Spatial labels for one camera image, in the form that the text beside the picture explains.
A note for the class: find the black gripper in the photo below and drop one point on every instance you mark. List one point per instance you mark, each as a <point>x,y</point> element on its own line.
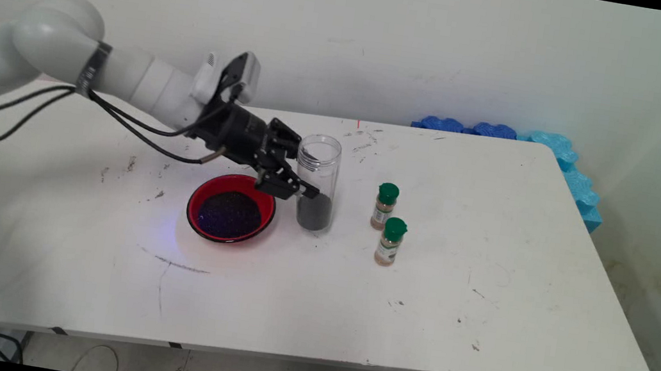
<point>237,133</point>

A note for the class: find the clear plastic jar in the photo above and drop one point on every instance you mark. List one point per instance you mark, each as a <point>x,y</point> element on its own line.
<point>323,171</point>

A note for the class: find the black seeds batch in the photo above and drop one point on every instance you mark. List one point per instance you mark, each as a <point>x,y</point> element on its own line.
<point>315,212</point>

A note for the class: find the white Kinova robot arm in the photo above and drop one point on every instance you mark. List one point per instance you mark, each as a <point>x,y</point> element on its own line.
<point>53,40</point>

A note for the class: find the black seeds pile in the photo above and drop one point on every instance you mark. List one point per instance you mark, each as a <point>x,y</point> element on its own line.
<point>229,215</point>

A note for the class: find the red bowl black rim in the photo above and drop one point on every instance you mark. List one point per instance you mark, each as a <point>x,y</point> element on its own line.
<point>194,218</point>

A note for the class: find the spice bottle green cap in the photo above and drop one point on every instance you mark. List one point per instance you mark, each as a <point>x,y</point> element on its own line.
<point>390,245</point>
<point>384,209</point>

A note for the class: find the dark blue foam tile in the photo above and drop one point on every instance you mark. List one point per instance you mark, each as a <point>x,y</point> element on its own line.
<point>495,130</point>
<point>439,124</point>

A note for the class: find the black tape strip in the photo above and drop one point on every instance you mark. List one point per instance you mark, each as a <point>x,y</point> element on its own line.
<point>175,345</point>
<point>59,330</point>

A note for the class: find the light blue foam tiles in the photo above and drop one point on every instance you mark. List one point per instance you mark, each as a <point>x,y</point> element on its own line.
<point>577,181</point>

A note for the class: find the white table leg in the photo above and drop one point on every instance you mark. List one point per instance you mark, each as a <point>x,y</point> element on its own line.
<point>10,346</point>

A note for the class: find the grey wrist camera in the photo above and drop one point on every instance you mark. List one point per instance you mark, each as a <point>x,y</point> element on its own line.
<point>246,73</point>

